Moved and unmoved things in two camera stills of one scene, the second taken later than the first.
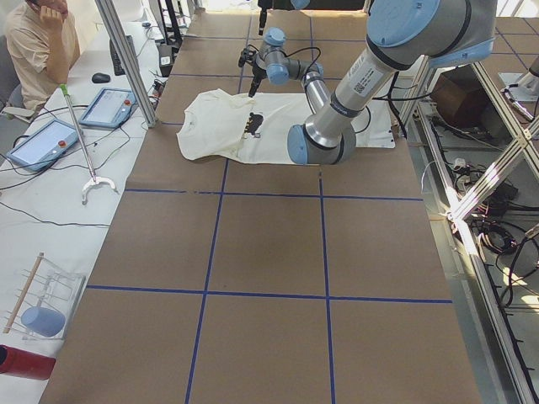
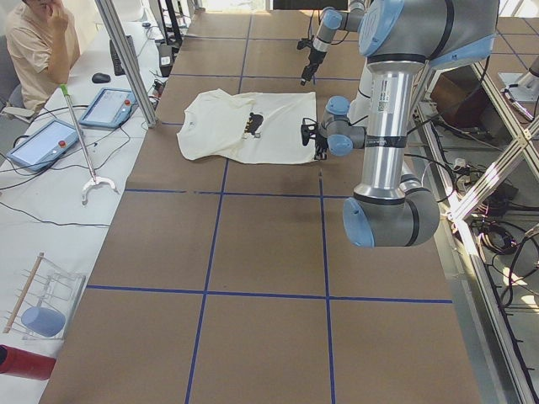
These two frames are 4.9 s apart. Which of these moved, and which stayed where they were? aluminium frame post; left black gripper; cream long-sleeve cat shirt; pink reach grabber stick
Moved: left black gripper
Stayed: cream long-sleeve cat shirt; aluminium frame post; pink reach grabber stick
